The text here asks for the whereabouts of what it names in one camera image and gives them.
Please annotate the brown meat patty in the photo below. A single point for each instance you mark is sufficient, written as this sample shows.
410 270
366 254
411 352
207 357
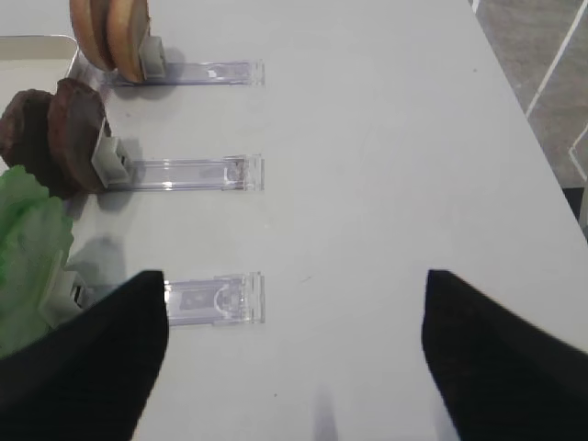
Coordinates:
75 117
24 135

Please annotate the rear brown meat patty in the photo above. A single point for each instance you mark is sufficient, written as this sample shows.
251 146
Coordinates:
24 135

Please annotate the rear bread slice in rack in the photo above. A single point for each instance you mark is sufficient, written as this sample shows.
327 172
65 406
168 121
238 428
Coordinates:
89 24

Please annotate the clear acrylic patty rack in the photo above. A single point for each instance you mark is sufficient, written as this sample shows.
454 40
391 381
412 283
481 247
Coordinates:
118 171

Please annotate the clear acrylic bread rack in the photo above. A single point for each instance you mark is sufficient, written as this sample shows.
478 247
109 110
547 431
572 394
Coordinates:
160 72

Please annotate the white rectangular tray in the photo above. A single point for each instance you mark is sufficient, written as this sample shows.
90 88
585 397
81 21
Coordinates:
41 48

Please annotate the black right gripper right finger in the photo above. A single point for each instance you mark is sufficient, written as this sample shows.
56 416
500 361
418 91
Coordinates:
499 376

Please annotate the front brown meat patty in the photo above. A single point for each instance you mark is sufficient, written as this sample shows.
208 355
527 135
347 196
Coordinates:
75 117

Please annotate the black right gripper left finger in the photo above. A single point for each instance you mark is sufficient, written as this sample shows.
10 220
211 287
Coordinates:
91 378

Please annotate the bread slice in rack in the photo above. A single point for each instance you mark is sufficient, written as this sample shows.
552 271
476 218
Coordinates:
89 24
127 23

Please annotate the green lettuce leaf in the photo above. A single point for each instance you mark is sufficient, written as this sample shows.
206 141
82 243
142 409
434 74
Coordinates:
36 236

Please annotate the front bread slice in rack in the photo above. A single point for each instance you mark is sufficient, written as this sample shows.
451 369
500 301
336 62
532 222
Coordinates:
127 23

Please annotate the clear acrylic lettuce rack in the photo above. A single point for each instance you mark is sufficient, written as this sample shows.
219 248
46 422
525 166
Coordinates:
61 296

